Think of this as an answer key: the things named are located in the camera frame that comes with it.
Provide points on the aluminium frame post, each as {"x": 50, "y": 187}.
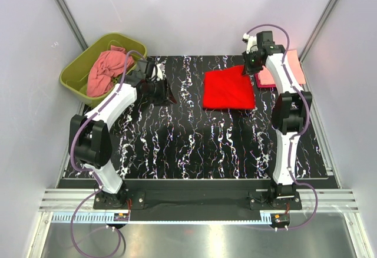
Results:
{"x": 66, "y": 13}
{"x": 329, "y": 8}

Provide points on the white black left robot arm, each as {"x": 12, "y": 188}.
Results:
{"x": 89, "y": 141}

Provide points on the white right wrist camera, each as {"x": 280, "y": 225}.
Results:
{"x": 251, "y": 43}

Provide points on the folded magenta t shirt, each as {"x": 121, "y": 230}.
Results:
{"x": 260, "y": 85}

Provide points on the aluminium front rail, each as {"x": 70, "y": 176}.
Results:
{"x": 340, "y": 200}

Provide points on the left aluminium frame post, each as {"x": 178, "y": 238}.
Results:
{"x": 66, "y": 13}

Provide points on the white slotted cable duct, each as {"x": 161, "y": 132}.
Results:
{"x": 138, "y": 218}

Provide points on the folded light pink t shirt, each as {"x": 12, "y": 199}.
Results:
{"x": 294, "y": 64}

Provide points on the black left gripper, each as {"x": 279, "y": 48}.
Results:
{"x": 162, "y": 90}

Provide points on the red t shirt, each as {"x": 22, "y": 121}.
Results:
{"x": 228, "y": 89}

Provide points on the crumpled salmon pink t shirt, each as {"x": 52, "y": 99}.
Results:
{"x": 109, "y": 65}

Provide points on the right aluminium frame post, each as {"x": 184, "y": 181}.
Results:
{"x": 329, "y": 8}

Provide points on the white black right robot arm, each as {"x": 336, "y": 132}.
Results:
{"x": 290, "y": 118}

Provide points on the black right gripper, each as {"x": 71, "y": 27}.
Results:
{"x": 250, "y": 68}

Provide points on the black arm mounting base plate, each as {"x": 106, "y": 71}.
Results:
{"x": 215, "y": 208}

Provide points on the olive green plastic basket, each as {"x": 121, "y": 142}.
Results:
{"x": 75, "y": 76}

